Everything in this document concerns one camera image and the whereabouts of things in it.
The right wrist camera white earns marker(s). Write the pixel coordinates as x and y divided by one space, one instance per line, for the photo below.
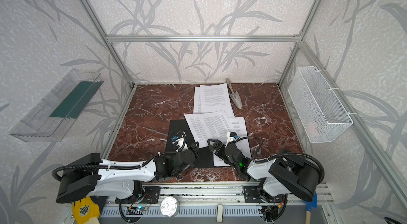
232 137

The yellow black work glove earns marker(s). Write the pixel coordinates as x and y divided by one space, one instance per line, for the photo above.
85 211

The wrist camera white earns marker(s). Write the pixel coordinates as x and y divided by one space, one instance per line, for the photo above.
232 137
178 141

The white wire mesh basket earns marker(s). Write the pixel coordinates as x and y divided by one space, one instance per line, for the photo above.
316 101

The printed paper sheet under stack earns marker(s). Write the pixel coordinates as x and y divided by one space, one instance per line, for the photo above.
212 98

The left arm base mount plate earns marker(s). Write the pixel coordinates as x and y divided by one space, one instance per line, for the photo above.
146 195

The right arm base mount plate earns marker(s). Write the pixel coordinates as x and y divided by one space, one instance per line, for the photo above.
252 194

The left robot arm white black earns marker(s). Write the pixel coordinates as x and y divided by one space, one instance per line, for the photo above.
93 176

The metal garden trowel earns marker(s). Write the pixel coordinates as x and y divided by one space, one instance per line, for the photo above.
234 95

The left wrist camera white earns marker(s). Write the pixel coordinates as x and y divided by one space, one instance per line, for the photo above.
178 141

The clear plastic wall tray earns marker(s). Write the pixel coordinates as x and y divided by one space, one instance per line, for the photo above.
54 115

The black folder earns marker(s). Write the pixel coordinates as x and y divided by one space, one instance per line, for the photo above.
205 159

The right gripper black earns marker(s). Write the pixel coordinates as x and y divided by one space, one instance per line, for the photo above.
219 147

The printed paper sheet top stack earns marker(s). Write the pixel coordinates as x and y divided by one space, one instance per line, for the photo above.
239 126

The blue shovel wooden handle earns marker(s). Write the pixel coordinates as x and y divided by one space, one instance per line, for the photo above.
309 206

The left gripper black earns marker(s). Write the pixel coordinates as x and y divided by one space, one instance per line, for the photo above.
192 153

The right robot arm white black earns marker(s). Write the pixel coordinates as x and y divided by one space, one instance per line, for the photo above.
278 175

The pink object in basket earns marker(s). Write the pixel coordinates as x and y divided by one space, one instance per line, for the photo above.
311 130

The round metal can lid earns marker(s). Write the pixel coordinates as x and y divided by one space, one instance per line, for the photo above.
169 207

